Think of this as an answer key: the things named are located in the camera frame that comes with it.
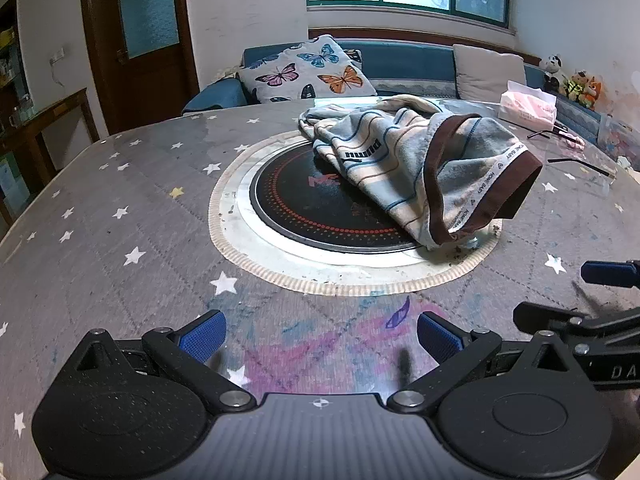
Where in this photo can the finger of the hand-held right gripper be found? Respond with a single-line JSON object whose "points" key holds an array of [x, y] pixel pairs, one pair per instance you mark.
{"points": [[610, 274], [550, 316]]}

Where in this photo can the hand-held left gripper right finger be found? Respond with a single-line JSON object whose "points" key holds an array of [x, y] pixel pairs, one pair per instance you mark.
{"points": [[440, 336]]}

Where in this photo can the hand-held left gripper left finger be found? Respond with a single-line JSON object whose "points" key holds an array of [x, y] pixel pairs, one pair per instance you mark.
{"points": [[202, 335]]}

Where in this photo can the blue striped pants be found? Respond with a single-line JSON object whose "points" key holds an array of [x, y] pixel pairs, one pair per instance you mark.
{"points": [[400, 160]]}

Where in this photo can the thin black stick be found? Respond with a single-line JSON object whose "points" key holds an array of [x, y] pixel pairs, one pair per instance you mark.
{"points": [[580, 164], [542, 133]]}

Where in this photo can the black round induction cooktop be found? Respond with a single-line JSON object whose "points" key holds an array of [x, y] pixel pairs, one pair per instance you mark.
{"points": [[310, 200]]}

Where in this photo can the orange plush toy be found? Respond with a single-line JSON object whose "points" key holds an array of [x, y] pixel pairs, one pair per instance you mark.
{"points": [[585, 89]]}

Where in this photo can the pink tissue pack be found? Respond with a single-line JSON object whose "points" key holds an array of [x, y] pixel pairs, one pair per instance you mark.
{"points": [[527, 105]]}

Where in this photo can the panda plush toy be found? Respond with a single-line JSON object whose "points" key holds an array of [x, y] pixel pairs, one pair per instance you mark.
{"points": [[550, 72]]}

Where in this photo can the beige pillow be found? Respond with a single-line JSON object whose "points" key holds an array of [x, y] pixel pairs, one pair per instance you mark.
{"points": [[487, 72]]}

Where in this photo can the brown wooden door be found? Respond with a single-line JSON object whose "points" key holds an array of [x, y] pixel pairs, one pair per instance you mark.
{"points": [[150, 75]]}

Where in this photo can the dark wooden side table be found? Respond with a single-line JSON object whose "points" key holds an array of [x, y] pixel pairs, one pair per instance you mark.
{"points": [[50, 115]]}

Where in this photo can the blue sofa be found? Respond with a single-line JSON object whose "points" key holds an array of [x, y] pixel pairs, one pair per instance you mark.
{"points": [[410, 65]]}

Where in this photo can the butterfly print pillow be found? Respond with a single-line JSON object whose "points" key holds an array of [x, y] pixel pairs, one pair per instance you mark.
{"points": [[354, 56], [300, 72]]}

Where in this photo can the dark wooden shelf cabinet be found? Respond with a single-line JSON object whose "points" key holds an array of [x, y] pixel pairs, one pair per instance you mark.
{"points": [[12, 60]]}

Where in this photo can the white wall switch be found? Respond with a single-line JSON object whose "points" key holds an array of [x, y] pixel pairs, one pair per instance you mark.
{"points": [[59, 55]]}

